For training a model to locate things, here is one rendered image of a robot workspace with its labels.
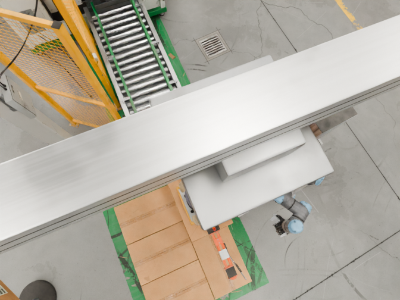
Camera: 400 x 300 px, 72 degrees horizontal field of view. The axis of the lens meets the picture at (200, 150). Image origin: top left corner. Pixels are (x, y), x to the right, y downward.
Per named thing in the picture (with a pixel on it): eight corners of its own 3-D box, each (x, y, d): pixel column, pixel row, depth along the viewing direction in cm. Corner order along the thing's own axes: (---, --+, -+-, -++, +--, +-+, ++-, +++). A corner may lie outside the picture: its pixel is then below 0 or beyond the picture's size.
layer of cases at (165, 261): (122, 209, 317) (113, 207, 278) (200, 175, 331) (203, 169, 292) (160, 315, 291) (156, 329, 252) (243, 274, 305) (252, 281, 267)
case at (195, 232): (168, 184, 287) (165, 178, 248) (202, 169, 292) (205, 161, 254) (190, 239, 274) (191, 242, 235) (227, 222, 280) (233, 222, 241)
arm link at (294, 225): (307, 224, 152) (300, 237, 150) (299, 224, 163) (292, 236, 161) (295, 215, 153) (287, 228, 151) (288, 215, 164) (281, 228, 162)
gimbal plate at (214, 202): (150, 107, 64) (147, 98, 59) (264, 65, 68) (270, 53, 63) (202, 231, 57) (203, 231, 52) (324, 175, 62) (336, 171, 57)
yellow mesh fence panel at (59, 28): (69, 125, 354) (-88, -5, 151) (71, 118, 356) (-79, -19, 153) (133, 142, 352) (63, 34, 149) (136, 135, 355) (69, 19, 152)
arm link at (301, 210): (299, 196, 158) (289, 212, 155) (315, 208, 157) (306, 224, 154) (293, 197, 166) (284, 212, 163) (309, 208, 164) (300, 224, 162)
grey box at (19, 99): (24, 96, 206) (-3, 75, 177) (31, 94, 206) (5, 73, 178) (31, 119, 201) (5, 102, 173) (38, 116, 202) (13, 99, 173)
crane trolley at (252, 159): (190, 116, 59) (191, 97, 50) (256, 91, 62) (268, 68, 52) (221, 184, 56) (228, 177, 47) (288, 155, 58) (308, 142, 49)
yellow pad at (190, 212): (175, 187, 235) (175, 187, 231) (186, 183, 237) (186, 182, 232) (191, 225, 228) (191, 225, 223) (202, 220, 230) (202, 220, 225)
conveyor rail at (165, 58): (136, 3, 358) (134, -9, 340) (140, 2, 359) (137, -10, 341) (208, 162, 309) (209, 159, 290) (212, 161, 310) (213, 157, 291)
